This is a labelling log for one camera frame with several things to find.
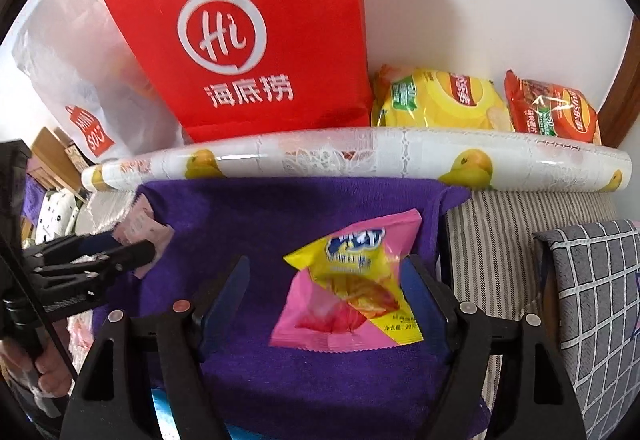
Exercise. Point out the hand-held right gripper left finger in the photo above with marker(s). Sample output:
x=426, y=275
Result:
x=230, y=300

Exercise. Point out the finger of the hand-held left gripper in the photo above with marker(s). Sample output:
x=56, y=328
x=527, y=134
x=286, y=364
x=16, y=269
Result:
x=100, y=242
x=135, y=255

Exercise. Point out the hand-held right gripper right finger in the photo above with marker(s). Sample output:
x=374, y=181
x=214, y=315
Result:
x=420, y=300

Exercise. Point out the pink and white snack packet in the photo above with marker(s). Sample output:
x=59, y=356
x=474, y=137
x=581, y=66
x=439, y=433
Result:
x=145, y=225

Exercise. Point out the pink and yellow snack packet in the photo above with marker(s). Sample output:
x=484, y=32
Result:
x=345, y=280

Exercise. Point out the person's left hand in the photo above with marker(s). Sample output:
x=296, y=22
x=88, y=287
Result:
x=55, y=370

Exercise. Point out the white spotted cloth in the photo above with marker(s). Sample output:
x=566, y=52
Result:
x=55, y=215

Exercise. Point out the wooden bedside desk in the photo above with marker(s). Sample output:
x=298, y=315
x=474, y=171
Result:
x=47, y=150

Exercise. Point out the purple towel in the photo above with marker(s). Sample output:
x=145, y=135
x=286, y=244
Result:
x=280, y=220

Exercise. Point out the white plastic shopping bag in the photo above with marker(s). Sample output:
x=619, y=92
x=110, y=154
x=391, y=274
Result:
x=65, y=50

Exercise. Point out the rolled fruit print tablecloth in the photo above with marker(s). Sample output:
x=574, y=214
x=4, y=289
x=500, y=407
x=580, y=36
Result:
x=350, y=153

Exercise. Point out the grey checked cloth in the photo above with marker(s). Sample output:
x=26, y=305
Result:
x=590, y=295

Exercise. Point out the yellow chip bag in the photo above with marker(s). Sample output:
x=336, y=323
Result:
x=440, y=105

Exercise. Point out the red chip bag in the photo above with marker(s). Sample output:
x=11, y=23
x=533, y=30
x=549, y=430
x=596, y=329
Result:
x=550, y=110

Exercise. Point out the wooden door frame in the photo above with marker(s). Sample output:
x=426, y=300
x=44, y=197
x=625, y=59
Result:
x=625, y=95

